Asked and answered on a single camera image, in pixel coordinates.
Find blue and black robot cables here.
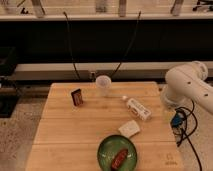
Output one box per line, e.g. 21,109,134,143
170,99,203,171

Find black cable left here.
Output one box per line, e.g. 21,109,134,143
63,11,82,81

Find white plastic bottle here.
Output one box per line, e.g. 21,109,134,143
122,96,151,121

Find green plate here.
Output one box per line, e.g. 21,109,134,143
97,135,137,171

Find clear plastic cup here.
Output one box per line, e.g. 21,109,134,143
95,75,111,97

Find black cable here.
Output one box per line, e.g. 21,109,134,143
63,11,82,81
110,10,142,80

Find red-brown snack bar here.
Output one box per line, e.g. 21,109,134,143
111,149,128,171

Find black cable right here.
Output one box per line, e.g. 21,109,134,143
110,10,142,80

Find white sponge block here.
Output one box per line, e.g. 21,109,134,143
119,120,140,138

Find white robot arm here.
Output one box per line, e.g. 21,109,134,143
160,61,213,115

